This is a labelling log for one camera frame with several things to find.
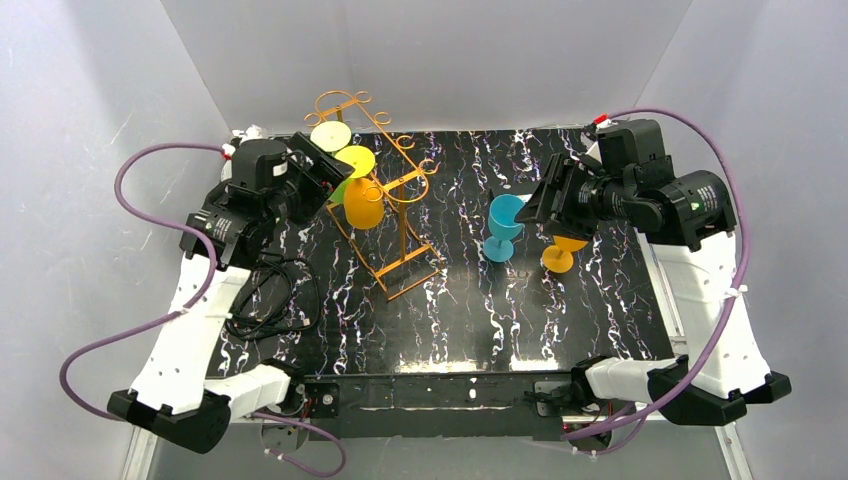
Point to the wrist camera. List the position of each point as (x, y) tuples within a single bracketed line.
[(238, 136), (589, 133)]

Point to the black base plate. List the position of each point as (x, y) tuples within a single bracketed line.
[(428, 405)]

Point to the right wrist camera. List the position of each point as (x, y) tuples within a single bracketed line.
[(589, 133)]

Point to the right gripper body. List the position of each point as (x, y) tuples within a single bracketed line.
[(560, 196)]

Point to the green wine glass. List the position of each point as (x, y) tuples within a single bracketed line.
[(331, 136)]

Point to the blue wine glass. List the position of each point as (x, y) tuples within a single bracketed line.
[(503, 227)]

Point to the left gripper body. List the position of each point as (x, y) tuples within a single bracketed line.
[(313, 176)]

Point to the orange wine glass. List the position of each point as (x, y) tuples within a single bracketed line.
[(360, 197), (559, 257)]

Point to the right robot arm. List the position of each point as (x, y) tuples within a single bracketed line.
[(692, 230)]

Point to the gold wire wine glass rack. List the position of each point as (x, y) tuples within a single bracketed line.
[(398, 194)]

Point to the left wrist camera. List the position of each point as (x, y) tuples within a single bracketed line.
[(238, 136)]

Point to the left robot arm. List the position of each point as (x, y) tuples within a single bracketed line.
[(271, 180)]

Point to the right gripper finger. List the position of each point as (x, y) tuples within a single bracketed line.
[(557, 175), (541, 209)]

